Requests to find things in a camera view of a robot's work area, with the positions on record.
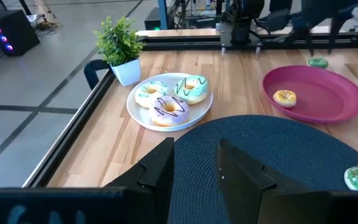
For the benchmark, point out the small yellow iced donut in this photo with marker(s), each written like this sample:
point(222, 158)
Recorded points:
point(284, 98)

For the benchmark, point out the black box with green light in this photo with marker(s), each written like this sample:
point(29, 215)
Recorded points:
point(152, 20)

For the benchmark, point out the white round plate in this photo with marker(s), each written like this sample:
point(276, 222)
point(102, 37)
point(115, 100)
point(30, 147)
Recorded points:
point(141, 115)

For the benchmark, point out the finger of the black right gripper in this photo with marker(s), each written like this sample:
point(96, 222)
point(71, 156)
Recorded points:
point(309, 40)
point(333, 34)

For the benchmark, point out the large lilac iced donut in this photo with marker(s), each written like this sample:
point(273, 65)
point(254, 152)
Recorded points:
point(169, 110)

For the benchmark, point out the pale donut with teal drizzle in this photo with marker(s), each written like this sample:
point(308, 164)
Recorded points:
point(151, 93)

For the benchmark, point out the dark woven round placemat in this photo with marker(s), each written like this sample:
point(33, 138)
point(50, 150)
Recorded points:
point(259, 140)

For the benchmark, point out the small dark green donut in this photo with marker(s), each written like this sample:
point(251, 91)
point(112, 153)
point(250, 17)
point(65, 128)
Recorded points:
point(318, 62)

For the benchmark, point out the pink round plate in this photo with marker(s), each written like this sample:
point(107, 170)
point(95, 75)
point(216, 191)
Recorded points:
point(322, 99)

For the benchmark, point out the black computer case with LEDs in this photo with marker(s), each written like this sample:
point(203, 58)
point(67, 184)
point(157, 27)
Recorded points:
point(11, 32)

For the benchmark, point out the black aluminium rig frame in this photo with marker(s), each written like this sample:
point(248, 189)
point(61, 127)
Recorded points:
point(73, 124)

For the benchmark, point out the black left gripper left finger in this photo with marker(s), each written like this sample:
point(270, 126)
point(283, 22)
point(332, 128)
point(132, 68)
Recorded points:
point(157, 174)

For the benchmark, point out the teal donut with dark drizzle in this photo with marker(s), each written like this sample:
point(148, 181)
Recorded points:
point(193, 88)

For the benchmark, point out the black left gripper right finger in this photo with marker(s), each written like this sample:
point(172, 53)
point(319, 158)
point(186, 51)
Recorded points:
point(238, 186)

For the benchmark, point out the green plant in white pot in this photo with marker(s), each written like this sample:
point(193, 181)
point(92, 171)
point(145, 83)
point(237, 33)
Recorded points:
point(120, 46)

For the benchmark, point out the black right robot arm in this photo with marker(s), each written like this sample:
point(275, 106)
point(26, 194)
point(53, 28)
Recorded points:
point(241, 28)

